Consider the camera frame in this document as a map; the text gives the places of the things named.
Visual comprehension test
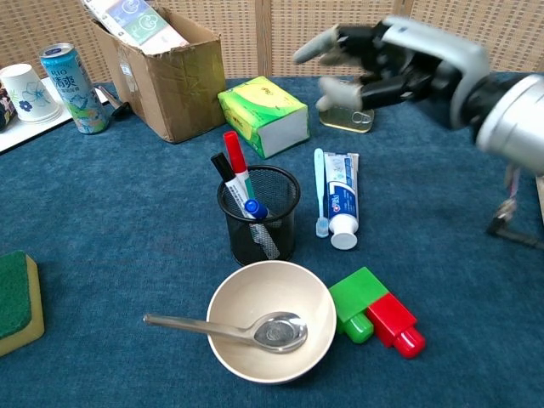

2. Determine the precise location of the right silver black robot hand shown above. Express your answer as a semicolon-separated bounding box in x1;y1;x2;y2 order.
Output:
292;15;490;131

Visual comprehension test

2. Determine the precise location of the red capped green marker pen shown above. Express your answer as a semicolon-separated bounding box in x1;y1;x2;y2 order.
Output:
224;130;256;201

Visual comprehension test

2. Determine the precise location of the blue capped white marker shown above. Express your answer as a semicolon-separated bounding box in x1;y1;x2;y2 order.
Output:
244;198;269;220

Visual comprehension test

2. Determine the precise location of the black capped white marker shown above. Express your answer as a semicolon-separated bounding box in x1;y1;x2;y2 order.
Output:
211;152;281;261

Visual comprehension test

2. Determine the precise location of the black mesh pen holder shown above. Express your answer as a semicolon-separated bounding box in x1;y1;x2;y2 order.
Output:
217;164;302;267

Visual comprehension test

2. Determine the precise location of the dark tin can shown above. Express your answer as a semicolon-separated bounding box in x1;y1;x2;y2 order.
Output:
318;105;376;134

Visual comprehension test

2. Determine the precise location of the woven wooden folding screen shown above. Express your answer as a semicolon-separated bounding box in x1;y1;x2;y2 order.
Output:
0;0;544;84

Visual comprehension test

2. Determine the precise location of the white blue toothpaste tube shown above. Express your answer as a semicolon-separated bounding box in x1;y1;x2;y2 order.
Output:
323;151;360;251

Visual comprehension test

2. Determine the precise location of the light blue toothbrush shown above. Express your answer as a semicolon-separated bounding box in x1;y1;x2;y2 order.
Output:
313;147;331;238

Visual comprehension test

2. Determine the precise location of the green yellow tissue pack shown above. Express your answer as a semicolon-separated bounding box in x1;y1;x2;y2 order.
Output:
217;76;310;161

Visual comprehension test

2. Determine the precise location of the brown cardboard box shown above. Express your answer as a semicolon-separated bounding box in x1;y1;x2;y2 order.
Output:
91;6;228;145

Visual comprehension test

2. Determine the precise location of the green plastic building block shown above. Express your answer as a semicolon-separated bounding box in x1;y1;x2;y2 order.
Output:
328;266;390;344

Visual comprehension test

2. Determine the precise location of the red plastic building block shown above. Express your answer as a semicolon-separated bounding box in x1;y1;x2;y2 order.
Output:
365;292;427;360

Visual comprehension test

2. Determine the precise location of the white green printed tissue pack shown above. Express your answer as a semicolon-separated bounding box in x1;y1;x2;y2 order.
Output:
80;0;190;54

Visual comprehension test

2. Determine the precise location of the beige bowl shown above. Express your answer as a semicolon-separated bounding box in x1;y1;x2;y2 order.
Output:
206;259;338;386

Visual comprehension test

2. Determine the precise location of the stainless steel spoon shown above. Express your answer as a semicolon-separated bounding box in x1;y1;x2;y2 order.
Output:
143;311;309;354

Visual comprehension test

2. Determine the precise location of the light blue drink can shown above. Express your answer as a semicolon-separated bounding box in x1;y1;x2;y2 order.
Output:
39;42;111;135

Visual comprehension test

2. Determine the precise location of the dark blue table cloth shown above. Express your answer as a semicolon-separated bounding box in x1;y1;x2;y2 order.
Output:
0;71;544;408

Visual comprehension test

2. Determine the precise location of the white flower print paper cup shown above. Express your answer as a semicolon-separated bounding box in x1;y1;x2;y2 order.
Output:
0;63;63;124

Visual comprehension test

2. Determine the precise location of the white flat board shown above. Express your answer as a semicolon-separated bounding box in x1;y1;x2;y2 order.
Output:
0;76;111;154

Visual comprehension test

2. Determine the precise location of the black colourful printed packet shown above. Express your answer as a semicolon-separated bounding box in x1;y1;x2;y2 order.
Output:
0;80;18;131

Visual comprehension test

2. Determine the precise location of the green yellow scrubbing sponge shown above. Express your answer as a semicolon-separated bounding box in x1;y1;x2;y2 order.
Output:
0;250;46;357

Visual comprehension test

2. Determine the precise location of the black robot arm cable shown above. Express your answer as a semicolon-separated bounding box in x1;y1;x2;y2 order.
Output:
486;164;544;250

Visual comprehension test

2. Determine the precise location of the metal tool with black handle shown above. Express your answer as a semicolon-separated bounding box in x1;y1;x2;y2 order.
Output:
96;84;131;121

